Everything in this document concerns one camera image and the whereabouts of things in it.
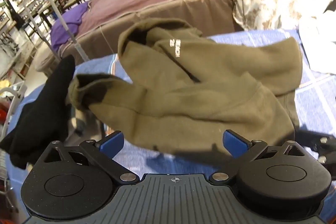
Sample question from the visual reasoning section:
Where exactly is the white cloth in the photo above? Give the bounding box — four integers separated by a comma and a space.
298, 13, 336, 75

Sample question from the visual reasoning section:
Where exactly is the black garment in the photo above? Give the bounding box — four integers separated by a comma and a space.
0, 55, 76, 169

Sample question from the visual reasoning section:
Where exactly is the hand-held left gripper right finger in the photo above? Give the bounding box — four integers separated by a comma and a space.
209, 130, 306, 185

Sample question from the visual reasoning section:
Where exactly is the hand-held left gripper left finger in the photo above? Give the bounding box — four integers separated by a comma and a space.
39, 131, 139, 185

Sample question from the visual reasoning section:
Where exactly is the blue plaid blanket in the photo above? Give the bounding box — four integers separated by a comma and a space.
5, 28, 336, 214

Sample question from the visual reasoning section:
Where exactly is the white metal rack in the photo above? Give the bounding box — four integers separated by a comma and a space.
0, 81, 27, 135

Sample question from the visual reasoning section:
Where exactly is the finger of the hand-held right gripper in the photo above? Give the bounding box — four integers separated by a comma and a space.
297, 130, 336, 167

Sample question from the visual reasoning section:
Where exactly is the purple cloth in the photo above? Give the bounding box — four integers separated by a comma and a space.
50, 1, 91, 52

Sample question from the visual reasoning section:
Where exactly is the olive green hoodie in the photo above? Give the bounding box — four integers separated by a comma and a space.
66, 18, 302, 156

